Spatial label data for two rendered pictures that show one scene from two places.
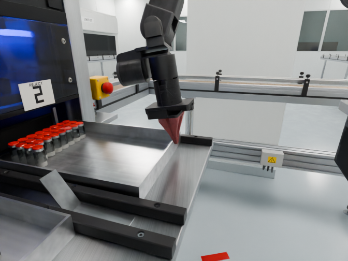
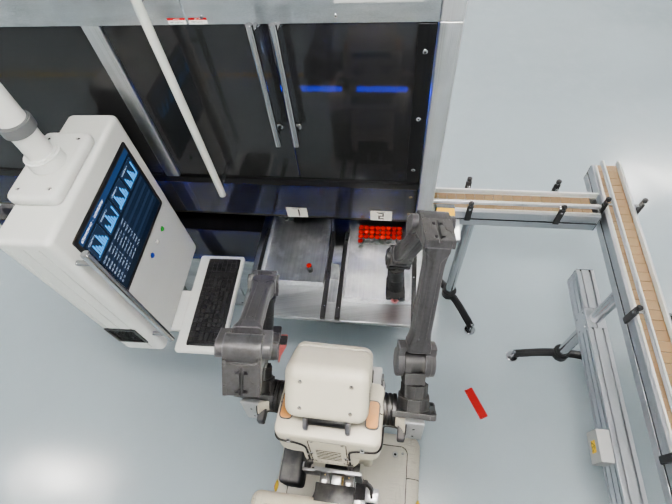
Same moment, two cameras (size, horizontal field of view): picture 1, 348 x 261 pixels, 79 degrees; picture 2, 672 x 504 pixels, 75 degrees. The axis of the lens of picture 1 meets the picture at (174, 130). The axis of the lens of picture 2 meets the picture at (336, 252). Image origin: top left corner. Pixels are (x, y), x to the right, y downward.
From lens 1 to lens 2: 1.49 m
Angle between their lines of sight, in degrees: 70
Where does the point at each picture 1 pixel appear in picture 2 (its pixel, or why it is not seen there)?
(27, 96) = (373, 215)
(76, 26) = (427, 190)
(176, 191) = (354, 313)
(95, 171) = (362, 272)
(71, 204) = (334, 277)
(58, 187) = (335, 269)
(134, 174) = (363, 291)
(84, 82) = not seen: hidden behind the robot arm
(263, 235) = (531, 467)
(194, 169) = (376, 319)
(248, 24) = not seen: outside the picture
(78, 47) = (424, 200)
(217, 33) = not seen: outside the picture
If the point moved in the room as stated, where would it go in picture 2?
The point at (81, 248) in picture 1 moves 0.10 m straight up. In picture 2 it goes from (319, 291) to (316, 279)
